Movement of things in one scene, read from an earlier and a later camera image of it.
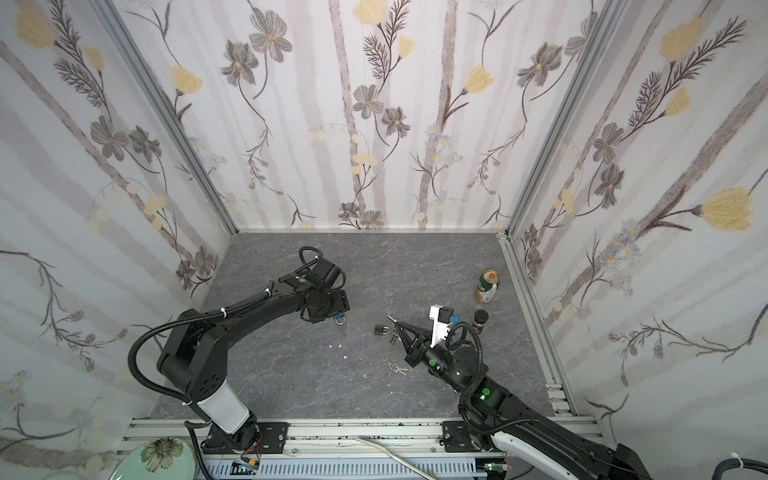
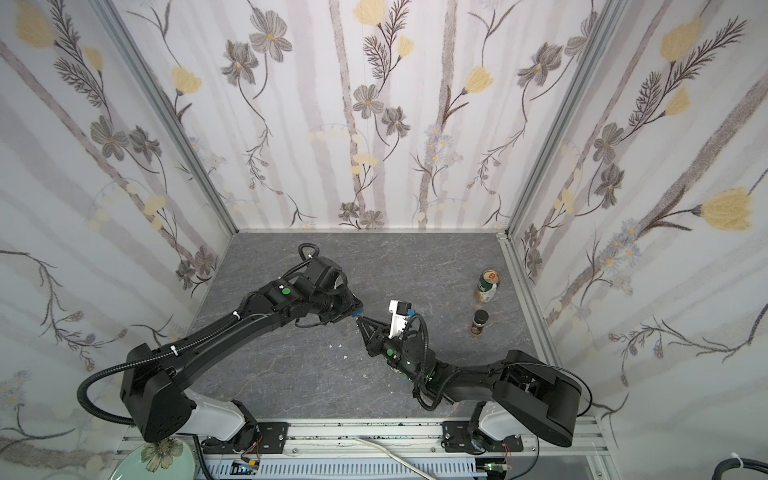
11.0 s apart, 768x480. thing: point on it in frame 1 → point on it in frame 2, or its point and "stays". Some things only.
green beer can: x=486 y=288 stays
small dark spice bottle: x=480 y=319 stays
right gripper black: x=417 y=342 → x=377 y=337
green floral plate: x=156 y=459 stays
